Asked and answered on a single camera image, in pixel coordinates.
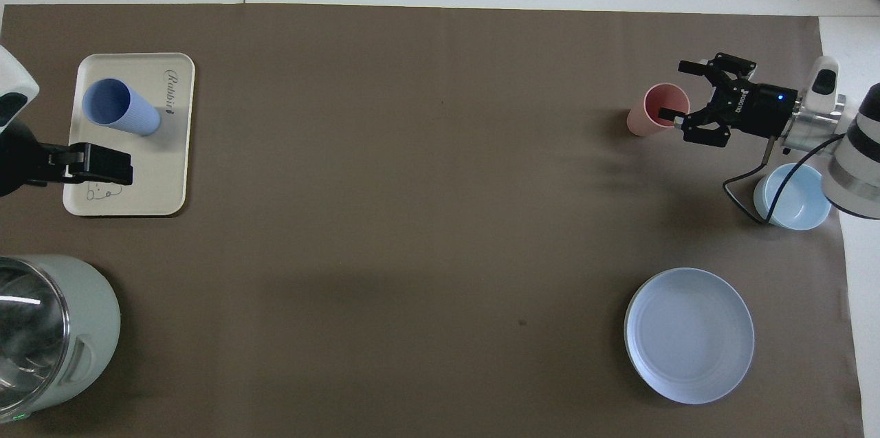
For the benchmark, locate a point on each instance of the brown table mat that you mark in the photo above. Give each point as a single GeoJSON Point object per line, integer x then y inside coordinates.
{"type": "Point", "coordinates": [412, 218]}

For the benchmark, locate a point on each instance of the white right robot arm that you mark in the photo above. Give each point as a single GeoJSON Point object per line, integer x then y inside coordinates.
{"type": "Point", "coordinates": [859, 170]}

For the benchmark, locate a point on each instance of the light blue bowl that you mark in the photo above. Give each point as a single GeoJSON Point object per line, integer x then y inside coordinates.
{"type": "Point", "coordinates": [804, 211]}

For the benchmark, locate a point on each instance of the cream rabbit print tray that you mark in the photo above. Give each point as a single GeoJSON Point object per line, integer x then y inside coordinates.
{"type": "Point", "coordinates": [165, 170]}

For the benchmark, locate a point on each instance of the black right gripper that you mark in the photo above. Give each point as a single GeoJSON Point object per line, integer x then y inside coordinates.
{"type": "Point", "coordinates": [760, 111]}

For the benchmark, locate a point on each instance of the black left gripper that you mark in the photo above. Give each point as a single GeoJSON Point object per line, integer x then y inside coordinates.
{"type": "Point", "coordinates": [17, 159]}

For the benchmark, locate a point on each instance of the glass pot lid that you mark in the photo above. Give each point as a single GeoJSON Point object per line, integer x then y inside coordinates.
{"type": "Point", "coordinates": [27, 335]}

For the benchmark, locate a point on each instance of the pale blue plate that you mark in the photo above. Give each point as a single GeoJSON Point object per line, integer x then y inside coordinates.
{"type": "Point", "coordinates": [687, 335]}

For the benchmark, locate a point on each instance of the mint green electric pot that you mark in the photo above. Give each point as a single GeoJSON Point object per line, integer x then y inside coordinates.
{"type": "Point", "coordinates": [96, 328]}

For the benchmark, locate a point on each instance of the pink cup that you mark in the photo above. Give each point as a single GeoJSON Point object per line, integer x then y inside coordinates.
{"type": "Point", "coordinates": [643, 123]}

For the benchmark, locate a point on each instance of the blue ribbed cup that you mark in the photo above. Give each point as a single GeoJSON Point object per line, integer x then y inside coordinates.
{"type": "Point", "coordinates": [134, 115]}

